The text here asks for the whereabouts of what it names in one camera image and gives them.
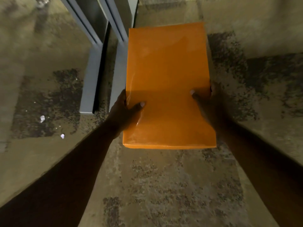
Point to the person's right hand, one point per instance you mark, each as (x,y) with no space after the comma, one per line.
(213,108)

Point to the person's left hand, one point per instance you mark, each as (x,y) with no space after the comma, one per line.
(120,113)

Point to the person's right thumb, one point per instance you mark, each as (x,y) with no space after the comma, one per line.
(197,96)

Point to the person's left thumb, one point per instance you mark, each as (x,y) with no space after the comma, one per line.
(137,107)

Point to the orange box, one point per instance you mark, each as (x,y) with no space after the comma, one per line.
(168,87)

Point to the person's left forearm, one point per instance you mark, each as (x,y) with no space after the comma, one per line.
(56,177)

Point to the person's right forearm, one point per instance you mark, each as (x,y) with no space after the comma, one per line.
(265,167)

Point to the grey metal frame leg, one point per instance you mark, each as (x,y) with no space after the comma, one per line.
(92,51)
(119,51)

